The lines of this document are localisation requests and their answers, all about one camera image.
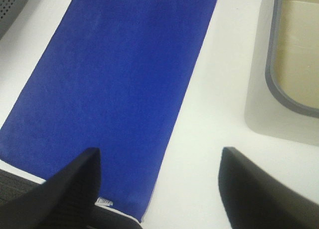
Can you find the beige plastic bin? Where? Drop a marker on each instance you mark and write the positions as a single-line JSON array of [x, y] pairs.
[[283, 92]]

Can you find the blue towel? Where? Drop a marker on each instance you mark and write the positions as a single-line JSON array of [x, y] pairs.
[[113, 76]]

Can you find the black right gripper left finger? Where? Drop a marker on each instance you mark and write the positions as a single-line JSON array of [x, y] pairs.
[[65, 201]]

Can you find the grey perforated plastic basket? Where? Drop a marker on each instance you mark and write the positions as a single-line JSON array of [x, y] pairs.
[[14, 14]]

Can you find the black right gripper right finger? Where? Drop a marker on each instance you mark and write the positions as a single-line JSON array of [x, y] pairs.
[[253, 199]]

